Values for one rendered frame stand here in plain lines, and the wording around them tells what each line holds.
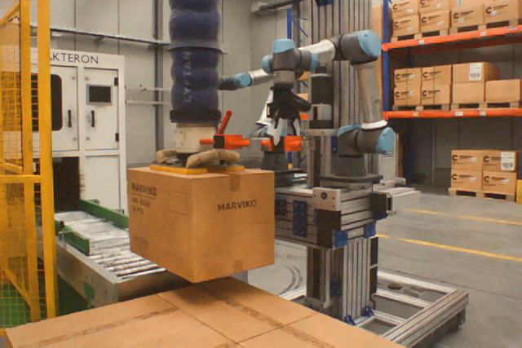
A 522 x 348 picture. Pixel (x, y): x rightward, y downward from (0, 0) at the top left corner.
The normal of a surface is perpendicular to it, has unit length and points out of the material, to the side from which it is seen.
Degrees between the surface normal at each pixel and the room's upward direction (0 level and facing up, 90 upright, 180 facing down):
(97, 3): 90
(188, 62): 107
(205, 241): 90
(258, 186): 90
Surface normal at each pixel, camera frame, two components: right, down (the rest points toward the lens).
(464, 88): -0.71, -0.01
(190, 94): 0.04, -0.21
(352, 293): 0.70, 0.04
